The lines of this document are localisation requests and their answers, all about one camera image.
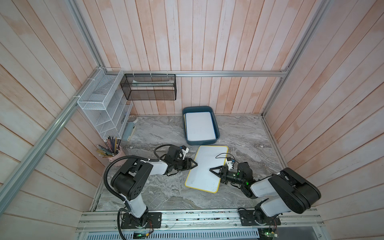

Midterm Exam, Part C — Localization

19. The blue-framed whiteboard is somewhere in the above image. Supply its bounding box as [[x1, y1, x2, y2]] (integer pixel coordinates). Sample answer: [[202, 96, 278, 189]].
[[185, 112, 216, 142]]

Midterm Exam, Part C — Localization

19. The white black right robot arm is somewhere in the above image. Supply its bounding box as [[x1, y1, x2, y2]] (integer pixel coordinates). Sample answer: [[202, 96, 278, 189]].
[[210, 162, 322, 226]]

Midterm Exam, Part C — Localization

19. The pink pencil cup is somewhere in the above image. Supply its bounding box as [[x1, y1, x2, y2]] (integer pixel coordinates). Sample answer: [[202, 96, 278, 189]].
[[108, 146, 126, 167]]

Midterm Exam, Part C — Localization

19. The white wire wall shelf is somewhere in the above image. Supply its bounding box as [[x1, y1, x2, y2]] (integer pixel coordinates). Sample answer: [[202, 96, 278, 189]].
[[78, 68, 133, 139]]

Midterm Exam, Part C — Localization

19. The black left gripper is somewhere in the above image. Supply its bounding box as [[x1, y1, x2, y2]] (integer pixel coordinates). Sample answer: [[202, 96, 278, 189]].
[[172, 158, 198, 172]]

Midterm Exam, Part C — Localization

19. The black mesh wall basket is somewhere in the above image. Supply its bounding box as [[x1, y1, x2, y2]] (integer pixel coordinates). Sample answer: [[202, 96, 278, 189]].
[[120, 74, 177, 101]]

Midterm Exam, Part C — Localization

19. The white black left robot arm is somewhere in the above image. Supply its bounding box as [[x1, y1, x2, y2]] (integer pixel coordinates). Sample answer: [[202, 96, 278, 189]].
[[103, 144, 198, 221]]

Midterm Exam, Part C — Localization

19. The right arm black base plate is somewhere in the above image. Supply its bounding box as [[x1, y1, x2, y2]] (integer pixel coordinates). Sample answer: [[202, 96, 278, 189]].
[[238, 208, 281, 226]]

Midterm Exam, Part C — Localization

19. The light blue stapler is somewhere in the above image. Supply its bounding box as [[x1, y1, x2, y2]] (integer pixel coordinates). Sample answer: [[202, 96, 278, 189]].
[[122, 122, 136, 142]]

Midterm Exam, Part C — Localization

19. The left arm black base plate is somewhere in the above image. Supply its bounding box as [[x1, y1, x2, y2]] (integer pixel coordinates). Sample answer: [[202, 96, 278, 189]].
[[119, 212, 162, 230]]

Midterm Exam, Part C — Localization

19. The black corrugated cable conduit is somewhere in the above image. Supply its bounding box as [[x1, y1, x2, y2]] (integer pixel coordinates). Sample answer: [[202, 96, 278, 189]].
[[103, 143, 173, 240]]

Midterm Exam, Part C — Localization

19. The small clear tape roll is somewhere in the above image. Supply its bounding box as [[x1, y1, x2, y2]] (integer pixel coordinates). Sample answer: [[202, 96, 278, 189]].
[[128, 115, 138, 124]]

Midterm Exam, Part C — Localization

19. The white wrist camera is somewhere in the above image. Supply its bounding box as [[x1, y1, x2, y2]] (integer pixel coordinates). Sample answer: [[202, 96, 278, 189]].
[[226, 159, 236, 170], [178, 146, 189, 160]]

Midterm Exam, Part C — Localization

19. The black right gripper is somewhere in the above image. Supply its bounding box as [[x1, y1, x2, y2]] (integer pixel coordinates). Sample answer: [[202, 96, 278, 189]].
[[210, 166, 246, 187]]

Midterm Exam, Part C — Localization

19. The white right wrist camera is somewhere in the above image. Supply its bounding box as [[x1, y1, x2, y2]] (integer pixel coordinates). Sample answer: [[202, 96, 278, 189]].
[[226, 159, 236, 170]]

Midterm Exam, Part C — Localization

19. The yellow-framed whiteboard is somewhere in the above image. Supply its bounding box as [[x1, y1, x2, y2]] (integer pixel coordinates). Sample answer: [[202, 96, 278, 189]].
[[185, 146, 229, 194]]

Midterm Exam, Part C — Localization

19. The aluminium horizontal wall rail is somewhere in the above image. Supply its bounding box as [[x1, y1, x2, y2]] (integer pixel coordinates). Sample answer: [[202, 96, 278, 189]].
[[107, 68, 288, 78]]

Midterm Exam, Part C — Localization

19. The teal plastic storage box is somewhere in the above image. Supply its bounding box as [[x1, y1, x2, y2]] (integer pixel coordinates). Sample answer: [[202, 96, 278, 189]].
[[182, 106, 221, 146]]

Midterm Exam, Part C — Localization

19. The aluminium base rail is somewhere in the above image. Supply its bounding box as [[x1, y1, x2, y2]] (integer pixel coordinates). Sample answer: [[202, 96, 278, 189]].
[[75, 208, 325, 233]]

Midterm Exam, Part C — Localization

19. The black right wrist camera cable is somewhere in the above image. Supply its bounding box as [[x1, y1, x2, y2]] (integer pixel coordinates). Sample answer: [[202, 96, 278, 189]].
[[215, 152, 238, 164]]

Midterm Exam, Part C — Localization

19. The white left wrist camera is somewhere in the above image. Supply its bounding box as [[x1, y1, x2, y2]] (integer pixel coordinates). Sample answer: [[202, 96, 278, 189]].
[[178, 146, 189, 160]]

